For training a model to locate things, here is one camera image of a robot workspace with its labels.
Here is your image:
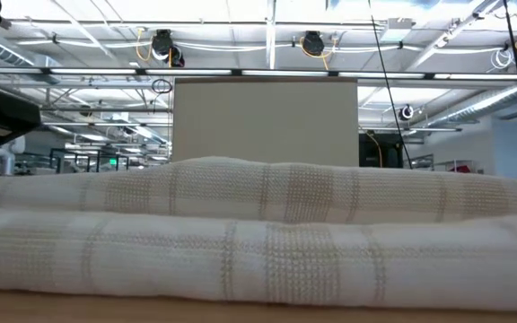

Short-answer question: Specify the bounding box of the black equipment box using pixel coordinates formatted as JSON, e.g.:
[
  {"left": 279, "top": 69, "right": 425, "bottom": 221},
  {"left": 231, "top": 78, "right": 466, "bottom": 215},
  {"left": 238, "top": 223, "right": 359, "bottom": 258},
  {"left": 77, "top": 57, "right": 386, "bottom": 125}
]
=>
[{"left": 359, "top": 130, "right": 406, "bottom": 170}]

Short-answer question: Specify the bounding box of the yellow cable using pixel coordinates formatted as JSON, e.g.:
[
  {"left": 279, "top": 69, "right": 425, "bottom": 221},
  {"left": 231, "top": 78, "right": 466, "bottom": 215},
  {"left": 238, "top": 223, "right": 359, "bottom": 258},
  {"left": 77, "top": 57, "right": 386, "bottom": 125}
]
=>
[{"left": 364, "top": 130, "right": 384, "bottom": 169}]

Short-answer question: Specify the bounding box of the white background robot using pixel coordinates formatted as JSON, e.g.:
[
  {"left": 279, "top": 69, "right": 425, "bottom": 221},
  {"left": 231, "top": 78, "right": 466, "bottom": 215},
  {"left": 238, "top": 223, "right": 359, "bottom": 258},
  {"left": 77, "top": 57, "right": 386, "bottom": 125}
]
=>
[{"left": 0, "top": 135, "right": 27, "bottom": 177}]

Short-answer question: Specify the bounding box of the white checked towel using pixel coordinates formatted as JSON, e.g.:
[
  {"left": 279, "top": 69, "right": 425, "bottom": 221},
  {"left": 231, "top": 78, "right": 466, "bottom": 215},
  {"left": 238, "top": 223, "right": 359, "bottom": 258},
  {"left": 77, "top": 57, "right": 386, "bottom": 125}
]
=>
[{"left": 0, "top": 155, "right": 517, "bottom": 313}]

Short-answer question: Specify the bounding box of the beige fabric box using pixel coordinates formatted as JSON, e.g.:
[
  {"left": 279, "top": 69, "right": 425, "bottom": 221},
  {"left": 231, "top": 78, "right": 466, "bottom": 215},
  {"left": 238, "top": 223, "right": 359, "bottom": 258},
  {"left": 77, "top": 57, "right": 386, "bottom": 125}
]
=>
[{"left": 171, "top": 75, "right": 360, "bottom": 169}]

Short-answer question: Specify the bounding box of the black hanging cable loop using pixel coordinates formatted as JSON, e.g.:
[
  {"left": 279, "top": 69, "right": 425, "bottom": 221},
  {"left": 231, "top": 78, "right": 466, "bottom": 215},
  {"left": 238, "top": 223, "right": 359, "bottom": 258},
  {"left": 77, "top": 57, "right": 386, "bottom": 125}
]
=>
[{"left": 151, "top": 78, "right": 174, "bottom": 95}]

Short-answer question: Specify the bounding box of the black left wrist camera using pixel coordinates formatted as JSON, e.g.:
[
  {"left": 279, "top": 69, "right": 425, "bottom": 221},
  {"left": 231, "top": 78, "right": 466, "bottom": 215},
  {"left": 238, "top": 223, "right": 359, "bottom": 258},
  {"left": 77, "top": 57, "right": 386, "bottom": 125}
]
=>
[{"left": 0, "top": 84, "right": 43, "bottom": 151}]

